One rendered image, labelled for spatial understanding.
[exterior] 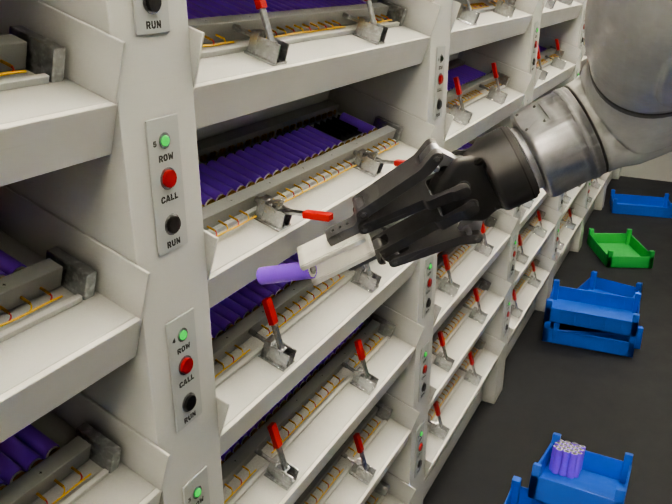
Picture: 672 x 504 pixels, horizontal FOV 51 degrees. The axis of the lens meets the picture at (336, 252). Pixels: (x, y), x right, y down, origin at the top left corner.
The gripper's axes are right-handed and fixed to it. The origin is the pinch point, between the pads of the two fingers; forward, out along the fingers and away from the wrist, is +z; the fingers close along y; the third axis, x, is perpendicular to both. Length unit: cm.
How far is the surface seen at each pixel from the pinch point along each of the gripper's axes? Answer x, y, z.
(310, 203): -20.3, -8.6, 4.5
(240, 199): -14.4, 1.1, 9.5
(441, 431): -39, -102, 16
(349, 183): -28.3, -14.7, 0.1
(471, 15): -72, -25, -29
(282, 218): -12.5, -2.7, 6.3
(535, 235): -119, -141, -29
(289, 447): -6.4, -36.6, 25.4
